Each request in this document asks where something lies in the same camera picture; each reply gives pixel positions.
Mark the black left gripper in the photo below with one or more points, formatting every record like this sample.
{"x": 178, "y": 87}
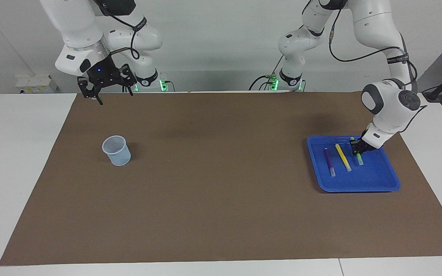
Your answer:
{"x": 363, "y": 145}

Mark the purple marker pen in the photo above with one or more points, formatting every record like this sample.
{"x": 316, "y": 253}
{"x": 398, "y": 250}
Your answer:
{"x": 329, "y": 159}

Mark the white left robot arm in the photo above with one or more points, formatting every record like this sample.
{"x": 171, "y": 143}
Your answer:
{"x": 391, "y": 111}

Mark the white wall power strip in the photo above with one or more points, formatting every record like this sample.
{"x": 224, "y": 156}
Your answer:
{"x": 37, "y": 84}

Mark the yellow marker pen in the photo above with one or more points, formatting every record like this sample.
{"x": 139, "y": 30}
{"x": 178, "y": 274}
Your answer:
{"x": 343, "y": 157}

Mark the translucent plastic pen cup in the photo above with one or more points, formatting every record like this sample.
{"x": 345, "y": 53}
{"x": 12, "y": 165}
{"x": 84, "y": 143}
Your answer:
{"x": 119, "y": 155}

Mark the brown table mat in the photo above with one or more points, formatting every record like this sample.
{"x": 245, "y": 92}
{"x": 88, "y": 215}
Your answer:
{"x": 221, "y": 214}

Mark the green marker pen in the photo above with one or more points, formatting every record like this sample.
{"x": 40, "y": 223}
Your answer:
{"x": 360, "y": 160}

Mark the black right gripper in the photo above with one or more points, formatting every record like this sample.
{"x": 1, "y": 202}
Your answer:
{"x": 104, "y": 73}

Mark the blue plastic tray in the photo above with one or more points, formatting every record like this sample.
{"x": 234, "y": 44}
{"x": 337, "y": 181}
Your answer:
{"x": 374, "y": 174}

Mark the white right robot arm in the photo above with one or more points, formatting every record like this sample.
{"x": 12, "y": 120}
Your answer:
{"x": 75, "y": 27}

